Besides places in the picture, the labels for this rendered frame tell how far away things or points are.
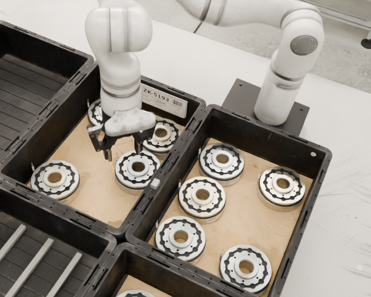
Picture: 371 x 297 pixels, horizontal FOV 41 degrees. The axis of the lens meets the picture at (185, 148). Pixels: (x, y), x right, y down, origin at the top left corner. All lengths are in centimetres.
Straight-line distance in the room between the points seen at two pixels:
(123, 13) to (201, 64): 82
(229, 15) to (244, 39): 174
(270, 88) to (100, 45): 57
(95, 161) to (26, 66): 37
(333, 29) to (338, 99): 151
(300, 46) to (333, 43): 182
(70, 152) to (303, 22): 60
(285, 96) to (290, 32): 20
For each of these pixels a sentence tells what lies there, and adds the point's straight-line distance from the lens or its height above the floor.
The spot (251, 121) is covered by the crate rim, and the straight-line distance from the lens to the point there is 113.
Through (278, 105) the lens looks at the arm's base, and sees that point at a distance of 129.
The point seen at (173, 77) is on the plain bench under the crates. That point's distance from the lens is 154.
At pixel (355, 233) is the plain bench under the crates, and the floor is 70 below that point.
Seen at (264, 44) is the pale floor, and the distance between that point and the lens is 284.
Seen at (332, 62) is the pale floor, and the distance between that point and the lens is 285.
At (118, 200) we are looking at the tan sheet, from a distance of 110.
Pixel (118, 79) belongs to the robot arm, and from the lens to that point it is 85.
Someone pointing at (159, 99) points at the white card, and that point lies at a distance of 121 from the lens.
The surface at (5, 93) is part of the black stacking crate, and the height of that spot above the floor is 83.
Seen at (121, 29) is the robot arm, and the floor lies 127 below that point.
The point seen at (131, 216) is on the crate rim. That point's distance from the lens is 96.
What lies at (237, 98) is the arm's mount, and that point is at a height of 78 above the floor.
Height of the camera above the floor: 176
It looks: 51 degrees down
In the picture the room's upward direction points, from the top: 6 degrees clockwise
